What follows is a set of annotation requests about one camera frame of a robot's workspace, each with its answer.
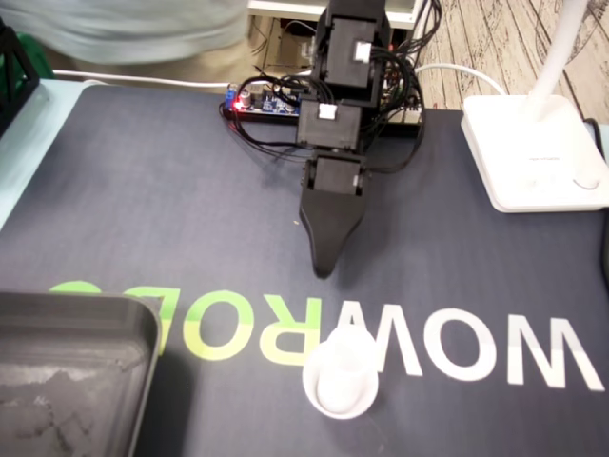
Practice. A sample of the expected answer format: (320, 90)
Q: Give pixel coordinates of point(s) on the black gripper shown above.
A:
(335, 173)

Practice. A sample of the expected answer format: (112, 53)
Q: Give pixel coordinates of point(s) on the dark mat with WOWROBO print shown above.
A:
(190, 200)

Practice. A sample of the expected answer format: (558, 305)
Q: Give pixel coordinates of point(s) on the blue circuit board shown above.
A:
(266, 102)

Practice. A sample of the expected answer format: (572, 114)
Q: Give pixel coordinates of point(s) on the brown cardboard box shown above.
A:
(285, 52)

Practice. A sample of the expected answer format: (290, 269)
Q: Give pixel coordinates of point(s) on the white desk lamp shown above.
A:
(528, 152)

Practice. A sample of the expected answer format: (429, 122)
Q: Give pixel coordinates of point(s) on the person in light blue shirt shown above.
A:
(143, 28)

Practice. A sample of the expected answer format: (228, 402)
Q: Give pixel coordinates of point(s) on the black plastic tray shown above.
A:
(71, 381)

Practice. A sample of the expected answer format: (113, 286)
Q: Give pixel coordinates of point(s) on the green box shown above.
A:
(35, 57)

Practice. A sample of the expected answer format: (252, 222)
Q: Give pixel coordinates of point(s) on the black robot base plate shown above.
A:
(257, 119)

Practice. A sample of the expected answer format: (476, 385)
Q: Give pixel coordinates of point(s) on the black truss frame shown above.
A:
(24, 88)

